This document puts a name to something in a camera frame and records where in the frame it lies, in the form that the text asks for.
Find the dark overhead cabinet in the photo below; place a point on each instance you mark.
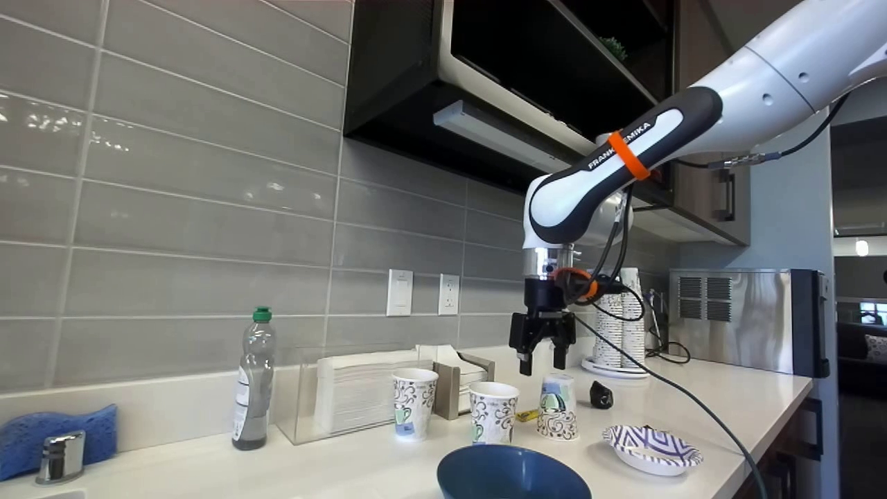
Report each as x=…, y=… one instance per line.
x=509, y=91

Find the clear acrylic napkin holder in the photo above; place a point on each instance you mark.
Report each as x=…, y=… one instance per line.
x=340, y=396

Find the chrome faucet part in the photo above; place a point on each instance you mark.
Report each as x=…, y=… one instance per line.
x=62, y=458

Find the stack of white cups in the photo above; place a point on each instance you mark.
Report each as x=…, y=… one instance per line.
x=620, y=347

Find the orange cable clip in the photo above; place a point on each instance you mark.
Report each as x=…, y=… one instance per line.
x=632, y=166

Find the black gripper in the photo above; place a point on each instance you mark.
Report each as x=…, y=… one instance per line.
x=545, y=308

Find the stainless appliance on counter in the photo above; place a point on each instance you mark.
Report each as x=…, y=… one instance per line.
x=750, y=318

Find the white wall outlet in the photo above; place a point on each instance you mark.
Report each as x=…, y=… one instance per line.
x=446, y=294
x=401, y=292

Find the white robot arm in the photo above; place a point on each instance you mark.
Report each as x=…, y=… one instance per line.
x=798, y=64

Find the dark blue bowl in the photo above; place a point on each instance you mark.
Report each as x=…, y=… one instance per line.
x=509, y=472

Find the upside-down patterned paper cup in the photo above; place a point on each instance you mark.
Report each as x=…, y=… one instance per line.
x=557, y=410

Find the blue patterned paper plate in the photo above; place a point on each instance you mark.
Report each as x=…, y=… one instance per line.
x=651, y=451

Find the clear plastic bottle green cap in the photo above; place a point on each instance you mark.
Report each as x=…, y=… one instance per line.
x=252, y=382

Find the small black object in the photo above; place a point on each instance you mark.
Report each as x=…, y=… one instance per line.
x=599, y=397

